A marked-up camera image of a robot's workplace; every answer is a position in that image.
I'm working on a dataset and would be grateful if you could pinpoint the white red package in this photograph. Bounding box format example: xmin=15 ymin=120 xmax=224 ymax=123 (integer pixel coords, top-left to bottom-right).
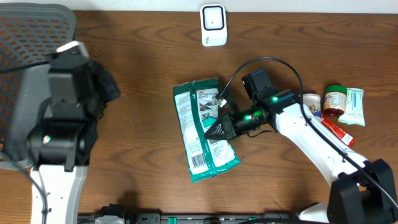
xmin=173 ymin=78 xmax=241 ymax=183

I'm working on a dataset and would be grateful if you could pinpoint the white blue labelled jar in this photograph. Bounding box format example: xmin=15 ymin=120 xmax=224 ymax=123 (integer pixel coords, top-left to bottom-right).
xmin=303 ymin=93 xmax=322 ymax=121

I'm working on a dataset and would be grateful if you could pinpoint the red coffee stick sachet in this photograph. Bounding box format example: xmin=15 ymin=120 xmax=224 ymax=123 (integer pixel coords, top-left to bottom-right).
xmin=321 ymin=114 xmax=355 ymax=147

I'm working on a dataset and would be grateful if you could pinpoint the green lid white jar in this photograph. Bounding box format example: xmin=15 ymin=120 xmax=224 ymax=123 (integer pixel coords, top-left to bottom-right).
xmin=323 ymin=85 xmax=347 ymax=116

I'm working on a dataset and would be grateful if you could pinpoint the teal white snack packet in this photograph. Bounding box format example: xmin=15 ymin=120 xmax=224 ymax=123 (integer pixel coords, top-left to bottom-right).
xmin=338 ymin=88 xmax=366 ymax=126

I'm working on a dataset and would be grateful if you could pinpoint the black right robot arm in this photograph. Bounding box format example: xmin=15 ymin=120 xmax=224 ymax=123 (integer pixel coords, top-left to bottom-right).
xmin=205 ymin=70 xmax=397 ymax=223

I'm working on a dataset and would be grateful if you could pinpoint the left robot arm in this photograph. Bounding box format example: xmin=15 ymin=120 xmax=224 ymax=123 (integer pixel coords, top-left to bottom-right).
xmin=27 ymin=60 xmax=121 ymax=223

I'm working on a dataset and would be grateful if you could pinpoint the white barcode scanner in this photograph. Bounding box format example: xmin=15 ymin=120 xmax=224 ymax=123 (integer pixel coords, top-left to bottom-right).
xmin=200 ymin=4 xmax=228 ymax=47

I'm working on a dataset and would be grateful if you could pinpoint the grey plastic mesh basket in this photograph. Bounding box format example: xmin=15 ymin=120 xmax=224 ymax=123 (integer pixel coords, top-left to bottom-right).
xmin=1 ymin=2 xmax=76 ymax=168

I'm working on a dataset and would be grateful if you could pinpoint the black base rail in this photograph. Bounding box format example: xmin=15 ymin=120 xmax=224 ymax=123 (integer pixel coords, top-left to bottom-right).
xmin=77 ymin=203 xmax=299 ymax=224

